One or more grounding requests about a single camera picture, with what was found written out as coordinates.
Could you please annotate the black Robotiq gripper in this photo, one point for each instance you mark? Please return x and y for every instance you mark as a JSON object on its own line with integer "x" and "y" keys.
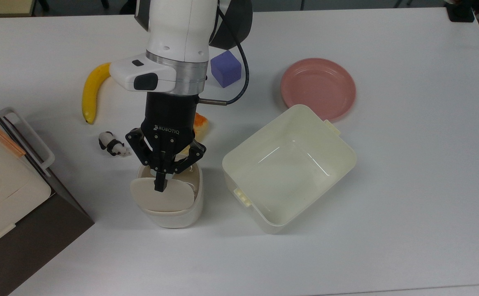
{"x": 168, "y": 119}

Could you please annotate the cream mini trash can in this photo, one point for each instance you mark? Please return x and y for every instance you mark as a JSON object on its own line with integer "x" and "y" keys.
{"x": 173, "y": 213}

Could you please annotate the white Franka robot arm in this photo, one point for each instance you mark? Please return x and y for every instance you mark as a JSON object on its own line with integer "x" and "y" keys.
{"x": 177, "y": 37}

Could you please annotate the orange toy bread loaf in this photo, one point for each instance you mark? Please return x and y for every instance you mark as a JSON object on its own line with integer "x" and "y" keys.
{"x": 201, "y": 124}

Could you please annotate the small panda figurine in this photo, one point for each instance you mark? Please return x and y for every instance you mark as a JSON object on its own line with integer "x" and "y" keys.
{"x": 110, "y": 144}

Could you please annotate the yellow toy banana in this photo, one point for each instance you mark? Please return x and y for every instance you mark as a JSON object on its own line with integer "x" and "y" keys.
{"x": 90, "y": 94}

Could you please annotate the purple cube block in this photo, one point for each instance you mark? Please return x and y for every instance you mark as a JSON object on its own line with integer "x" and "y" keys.
{"x": 226, "y": 70}

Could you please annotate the cream square storage box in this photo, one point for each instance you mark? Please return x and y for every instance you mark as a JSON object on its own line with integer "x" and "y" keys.
{"x": 289, "y": 172}

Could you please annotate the pink plastic plate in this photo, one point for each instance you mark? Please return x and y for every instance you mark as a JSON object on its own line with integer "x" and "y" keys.
{"x": 317, "y": 88}

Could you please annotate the cream box copper strip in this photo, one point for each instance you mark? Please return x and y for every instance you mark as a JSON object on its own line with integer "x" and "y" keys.
{"x": 1, "y": 193}

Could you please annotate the tan wooden desk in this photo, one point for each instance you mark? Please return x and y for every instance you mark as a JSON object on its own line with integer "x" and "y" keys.
{"x": 1, "y": 6}

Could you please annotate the black stand base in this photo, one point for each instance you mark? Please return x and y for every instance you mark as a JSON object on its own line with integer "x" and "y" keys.
{"x": 461, "y": 10}

